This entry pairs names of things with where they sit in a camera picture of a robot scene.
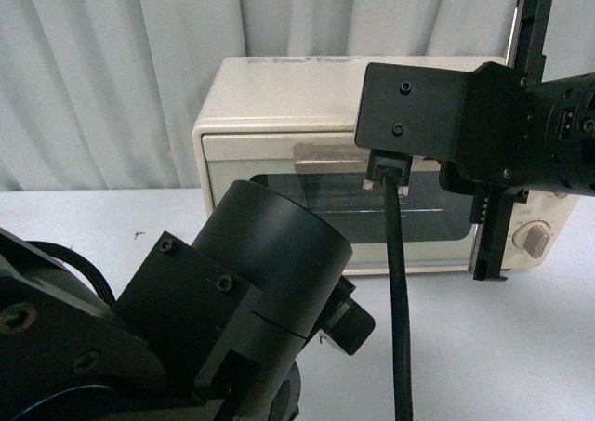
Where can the cream oven door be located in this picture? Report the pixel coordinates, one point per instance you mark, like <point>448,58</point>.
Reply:
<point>433,241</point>

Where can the cream toaster oven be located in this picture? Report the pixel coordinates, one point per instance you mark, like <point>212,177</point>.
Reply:
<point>322,95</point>

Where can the lower beige oven knob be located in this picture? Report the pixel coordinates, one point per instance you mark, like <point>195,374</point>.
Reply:
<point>533,237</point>

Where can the chrome wire oven rack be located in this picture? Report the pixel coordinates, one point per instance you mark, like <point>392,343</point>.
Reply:
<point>343,194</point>

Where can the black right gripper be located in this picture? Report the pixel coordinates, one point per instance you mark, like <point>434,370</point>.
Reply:
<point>490,145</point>

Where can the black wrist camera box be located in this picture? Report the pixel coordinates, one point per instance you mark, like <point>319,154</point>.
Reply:
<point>411,110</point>

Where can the silver oven door handle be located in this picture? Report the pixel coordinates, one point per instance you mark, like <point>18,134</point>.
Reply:
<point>329,159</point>

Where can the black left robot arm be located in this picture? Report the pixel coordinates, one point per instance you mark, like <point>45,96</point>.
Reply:
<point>208,330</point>

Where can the grey curtain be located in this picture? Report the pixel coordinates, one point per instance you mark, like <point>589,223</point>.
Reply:
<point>103,94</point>

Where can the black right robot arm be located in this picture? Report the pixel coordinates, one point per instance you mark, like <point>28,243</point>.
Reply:
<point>560,148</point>

